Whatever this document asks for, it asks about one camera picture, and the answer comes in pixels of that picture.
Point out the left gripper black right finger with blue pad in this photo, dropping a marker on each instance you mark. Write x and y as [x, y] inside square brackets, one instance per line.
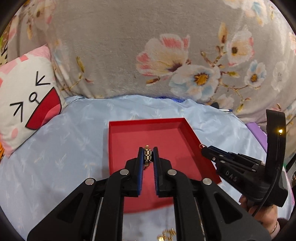
[203, 211]

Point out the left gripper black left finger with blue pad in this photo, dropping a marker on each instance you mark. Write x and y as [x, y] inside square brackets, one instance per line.
[94, 210]

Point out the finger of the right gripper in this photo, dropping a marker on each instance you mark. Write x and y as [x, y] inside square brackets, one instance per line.
[214, 154]
[239, 161]

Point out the red jewelry tray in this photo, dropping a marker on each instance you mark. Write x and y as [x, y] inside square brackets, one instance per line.
[176, 142]

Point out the person's right hand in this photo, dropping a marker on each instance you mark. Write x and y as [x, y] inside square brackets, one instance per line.
[267, 216]

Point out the purple flat object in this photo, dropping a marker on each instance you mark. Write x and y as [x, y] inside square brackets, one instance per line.
[259, 134]

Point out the light blue satin cloth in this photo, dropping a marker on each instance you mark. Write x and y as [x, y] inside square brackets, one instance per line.
[73, 146]

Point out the grey floral blanket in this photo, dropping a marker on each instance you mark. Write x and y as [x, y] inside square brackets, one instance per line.
[238, 54]

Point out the white pink cat pillow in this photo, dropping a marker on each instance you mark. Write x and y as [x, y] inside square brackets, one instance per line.
[30, 97]

